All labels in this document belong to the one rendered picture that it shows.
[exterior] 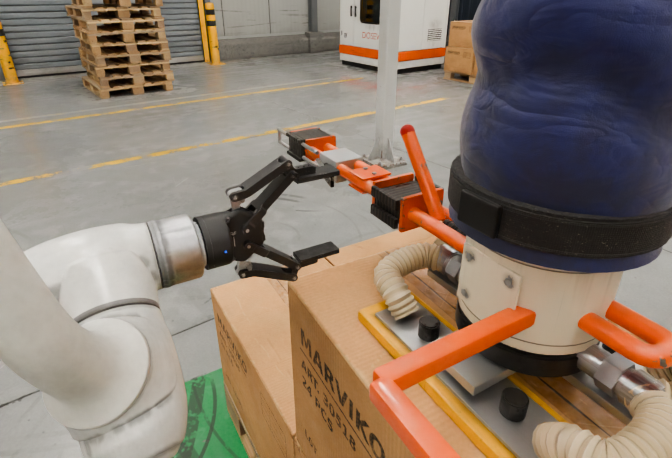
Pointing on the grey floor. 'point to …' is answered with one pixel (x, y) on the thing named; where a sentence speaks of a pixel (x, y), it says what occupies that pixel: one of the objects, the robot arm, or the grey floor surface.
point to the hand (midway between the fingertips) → (329, 211)
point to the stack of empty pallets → (121, 42)
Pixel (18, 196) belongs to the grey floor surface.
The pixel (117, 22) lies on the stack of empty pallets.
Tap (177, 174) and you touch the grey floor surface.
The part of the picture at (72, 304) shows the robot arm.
